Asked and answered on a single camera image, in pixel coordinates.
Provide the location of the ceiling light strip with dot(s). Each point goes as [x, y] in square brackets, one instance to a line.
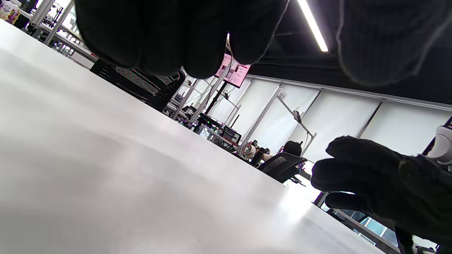
[314, 28]

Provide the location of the pink screen monitor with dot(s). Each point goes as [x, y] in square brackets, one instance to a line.
[235, 72]

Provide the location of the person's left hand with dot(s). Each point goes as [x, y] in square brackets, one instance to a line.
[159, 31]

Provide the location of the black mesh office chair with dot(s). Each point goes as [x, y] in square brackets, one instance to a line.
[134, 83]

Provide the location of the black padded office chair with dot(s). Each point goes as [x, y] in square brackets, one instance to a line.
[280, 165]

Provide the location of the white metal rack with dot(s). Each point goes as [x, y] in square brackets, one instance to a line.
[53, 21]

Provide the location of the person's right hand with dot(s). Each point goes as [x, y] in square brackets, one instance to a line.
[388, 183]

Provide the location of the purple drink bottle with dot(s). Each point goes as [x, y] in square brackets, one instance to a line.
[9, 13]

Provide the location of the white metal gantry frame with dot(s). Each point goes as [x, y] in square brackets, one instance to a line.
[296, 114]

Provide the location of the black electronics box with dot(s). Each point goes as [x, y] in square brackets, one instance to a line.
[219, 128]

